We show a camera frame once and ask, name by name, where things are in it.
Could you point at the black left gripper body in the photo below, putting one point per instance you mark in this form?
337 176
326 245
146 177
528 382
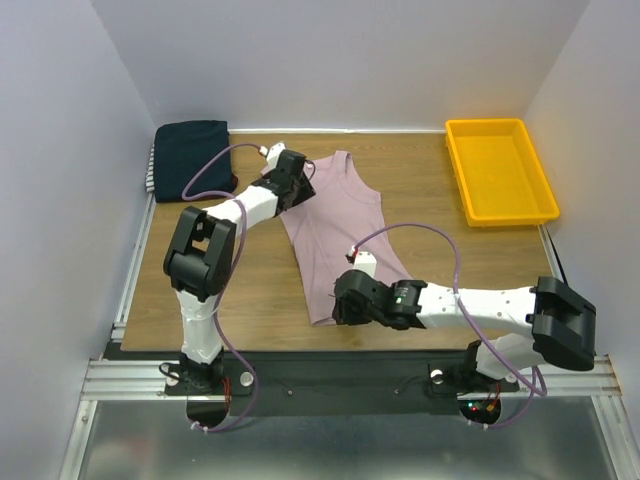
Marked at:
302 191

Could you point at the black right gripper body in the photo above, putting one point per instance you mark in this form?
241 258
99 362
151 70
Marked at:
341 307

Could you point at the pink tank top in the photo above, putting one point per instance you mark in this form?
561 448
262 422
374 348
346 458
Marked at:
322 229

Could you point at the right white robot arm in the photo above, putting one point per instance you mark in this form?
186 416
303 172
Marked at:
548 323

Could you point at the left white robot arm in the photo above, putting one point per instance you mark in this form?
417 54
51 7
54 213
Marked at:
202 256

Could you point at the folded dark red tank top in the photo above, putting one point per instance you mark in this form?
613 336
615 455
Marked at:
219 186

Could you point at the folded navy tank top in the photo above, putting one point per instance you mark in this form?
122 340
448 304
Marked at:
181 150

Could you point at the folded striped tank top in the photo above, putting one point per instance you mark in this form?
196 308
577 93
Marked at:
149 175

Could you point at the yellow plastic bin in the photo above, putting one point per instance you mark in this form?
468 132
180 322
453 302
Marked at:
498 173

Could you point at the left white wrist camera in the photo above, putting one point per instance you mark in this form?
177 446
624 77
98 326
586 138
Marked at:
271 154

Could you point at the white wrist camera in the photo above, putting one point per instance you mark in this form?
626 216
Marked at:
362 261
271 154

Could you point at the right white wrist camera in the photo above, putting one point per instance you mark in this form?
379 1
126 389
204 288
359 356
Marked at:
362 261

